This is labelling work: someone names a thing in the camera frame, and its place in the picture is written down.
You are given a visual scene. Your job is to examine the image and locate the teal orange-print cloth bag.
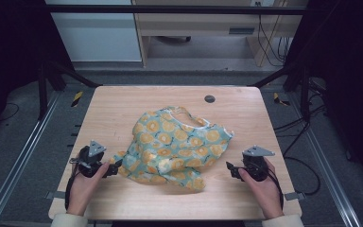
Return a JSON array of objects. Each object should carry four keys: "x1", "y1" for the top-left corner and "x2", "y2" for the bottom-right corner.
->
[{"x1": 108, "y1": 105, "x2": 235, "y2": 193}]

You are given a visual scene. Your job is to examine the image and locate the person's left hand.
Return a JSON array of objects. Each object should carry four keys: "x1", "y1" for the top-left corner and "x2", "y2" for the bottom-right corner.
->
[{"x1": 66, "y1": 162, "x2": 112, "y2": 217}]

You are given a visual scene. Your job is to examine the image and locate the black floor cables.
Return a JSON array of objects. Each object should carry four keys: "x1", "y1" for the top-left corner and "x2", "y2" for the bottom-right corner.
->
[{"x1": 273, "y1": 103, "x2": 327, "y2": 197}]

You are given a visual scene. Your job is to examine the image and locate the person's right hand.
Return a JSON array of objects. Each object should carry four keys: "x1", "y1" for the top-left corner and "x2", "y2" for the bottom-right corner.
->
[{"x1": 238, "y1": 157, "x2": 285, "y2": 220}]

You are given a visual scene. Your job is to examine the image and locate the white cabinet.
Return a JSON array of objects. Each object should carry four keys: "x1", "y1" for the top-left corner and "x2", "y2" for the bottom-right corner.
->
[{"x1": 45, "y1": 0, "x2": 143, "y2": 62}]

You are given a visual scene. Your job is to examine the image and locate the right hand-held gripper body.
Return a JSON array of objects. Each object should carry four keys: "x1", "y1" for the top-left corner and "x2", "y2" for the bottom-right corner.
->
[{"x1": 241, "y1": 145, "x2": 276, "y2": 183}]

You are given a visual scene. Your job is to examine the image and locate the left hand-held gripper black cable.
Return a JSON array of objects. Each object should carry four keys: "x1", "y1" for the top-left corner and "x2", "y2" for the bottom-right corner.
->
[{"x1": 64, "y1": 148, "x2": 88, "y2": 211}]

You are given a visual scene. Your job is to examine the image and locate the black frame post with brace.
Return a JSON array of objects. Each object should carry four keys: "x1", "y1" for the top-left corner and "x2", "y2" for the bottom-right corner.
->
[
  {"x1": 37, "y1": 61, "x2": 102, "y2": 121},
  {"x1": 251, "y1": 64, "x2": 312, "y2": 122}
]

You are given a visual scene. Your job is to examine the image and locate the thin black floor cable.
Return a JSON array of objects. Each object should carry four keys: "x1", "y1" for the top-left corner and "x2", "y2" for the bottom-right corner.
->
[{"x1": 0, "y1": 102, "x2": 21, "y2": 123}]

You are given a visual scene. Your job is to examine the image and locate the dark curtain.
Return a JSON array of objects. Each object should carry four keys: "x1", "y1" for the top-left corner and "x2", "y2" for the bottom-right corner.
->
[
  {"x1": 286, "y1": 0, "x2": 363, "y2": 193},
  {"x1": 0, "y1": 0, "x2": 75, "y2": 146}
]

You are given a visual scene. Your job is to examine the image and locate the black horizontal frame bar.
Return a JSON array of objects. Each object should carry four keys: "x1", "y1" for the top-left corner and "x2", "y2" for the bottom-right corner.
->
[{"x1": 43, "y1": 4, "x2": 308, "y2": 16}]

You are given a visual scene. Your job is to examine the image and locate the grey desk label plate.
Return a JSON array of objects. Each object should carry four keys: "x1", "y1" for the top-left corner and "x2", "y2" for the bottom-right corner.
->
[{"x1": 228, "y1": 27, "x2": 255, "y2": 36}]

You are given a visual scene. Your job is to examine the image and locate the grey table edge bracket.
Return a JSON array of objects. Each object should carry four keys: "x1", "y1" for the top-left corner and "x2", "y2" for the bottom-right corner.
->
[
  {"x1": 45, "y1": 190, "x2": 69, "y2": 201},
  {"x1": 284, "y1": 191, "x2": 306, "y2": 201}
]

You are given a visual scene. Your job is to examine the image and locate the yellow black tape strip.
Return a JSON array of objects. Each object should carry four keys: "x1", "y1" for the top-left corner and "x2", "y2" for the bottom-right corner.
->
[
  {"x1": 272, "y1": 92, "x2": 291, "y2": 107},
  {"x1": 71, "y1": 90, "x2": 84, "y2": 108}
]

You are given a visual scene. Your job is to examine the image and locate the right hand-held gripper black cable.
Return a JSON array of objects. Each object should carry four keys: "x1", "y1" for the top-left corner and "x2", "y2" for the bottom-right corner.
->
[{"x1": 264, "y1": 166, "x2": 285, "y2": 210}]

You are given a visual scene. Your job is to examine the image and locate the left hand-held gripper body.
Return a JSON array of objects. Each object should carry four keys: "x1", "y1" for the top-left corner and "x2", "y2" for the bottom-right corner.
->
[{"x1": 70, "y1": 140, "x2": 110, "y2": 179}]

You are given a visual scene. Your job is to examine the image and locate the black hanging desk cables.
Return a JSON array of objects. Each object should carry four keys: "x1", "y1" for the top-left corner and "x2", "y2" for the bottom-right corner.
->
[{"x1": 255, "y1": 1, "x2": 295, "y2": 68}]

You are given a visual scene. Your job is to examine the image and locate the aluminium floor rail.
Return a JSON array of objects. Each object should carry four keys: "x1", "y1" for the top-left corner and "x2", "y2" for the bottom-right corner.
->
[
  {"x1": 287, "y1": 93, "x2": 362, "y2": 227},
  {"x1": 0, "y1": 91, "x2": 61, "y2": 227}
]

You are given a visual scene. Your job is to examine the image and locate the hand-held gripper black cable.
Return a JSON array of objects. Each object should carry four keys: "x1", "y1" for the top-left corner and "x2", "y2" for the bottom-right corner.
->
[
  {"x1": 64, "y1": 148, "x2": 88, "y2": 211},
  {"x1": 264, "y1": 166, "x2": 285, "y2": 210}
]

